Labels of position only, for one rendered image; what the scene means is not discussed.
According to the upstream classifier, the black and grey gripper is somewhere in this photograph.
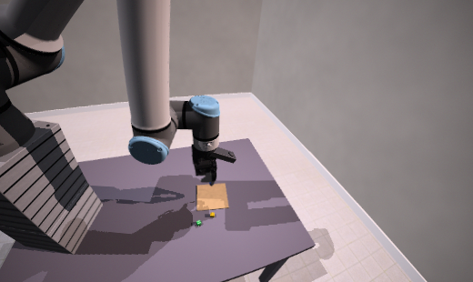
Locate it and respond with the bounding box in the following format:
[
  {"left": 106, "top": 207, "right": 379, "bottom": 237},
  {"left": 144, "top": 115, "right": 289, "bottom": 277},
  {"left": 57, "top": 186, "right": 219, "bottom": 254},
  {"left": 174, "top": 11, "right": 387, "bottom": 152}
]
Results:
[{"left": 191, "top": 144, "right": 217, "bottom": 186}]

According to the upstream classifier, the peach square mat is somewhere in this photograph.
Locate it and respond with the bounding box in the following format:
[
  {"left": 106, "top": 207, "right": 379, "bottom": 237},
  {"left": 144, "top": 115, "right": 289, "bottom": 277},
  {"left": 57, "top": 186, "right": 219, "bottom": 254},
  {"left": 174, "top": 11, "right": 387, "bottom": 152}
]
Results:
[{"left": 197, "top": 184, "right": 229, "bottom": 211}]

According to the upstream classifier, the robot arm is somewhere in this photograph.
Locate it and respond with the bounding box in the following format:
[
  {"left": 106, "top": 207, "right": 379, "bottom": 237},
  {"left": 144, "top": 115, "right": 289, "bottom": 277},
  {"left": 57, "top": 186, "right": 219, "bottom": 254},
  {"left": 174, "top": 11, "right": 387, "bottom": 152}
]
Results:
[{"left": 0, "top": 0, "right": 237, "bottom": 165}]

